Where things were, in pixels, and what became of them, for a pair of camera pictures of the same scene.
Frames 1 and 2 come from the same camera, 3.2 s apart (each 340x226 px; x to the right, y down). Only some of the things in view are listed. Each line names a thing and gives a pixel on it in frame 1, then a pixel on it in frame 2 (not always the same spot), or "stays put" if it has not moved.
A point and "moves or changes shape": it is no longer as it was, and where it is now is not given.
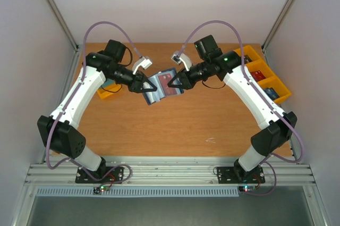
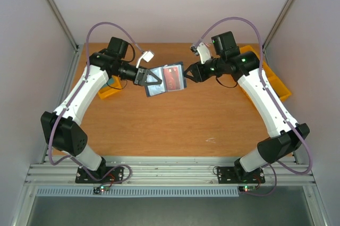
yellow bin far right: x=251 y=52 stays put
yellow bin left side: x=106 y=91 stays put
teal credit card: x=108 y=82 stays put
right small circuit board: x=246 y=189 stays put
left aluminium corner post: x=76 y=58 stays put
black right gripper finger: x=176 y=86 to x=190 y=77
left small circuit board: x=103 y=188 stays put
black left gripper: x=137 y=84 to x=139 y=78
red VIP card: x=164 y=79 moves or changes shape
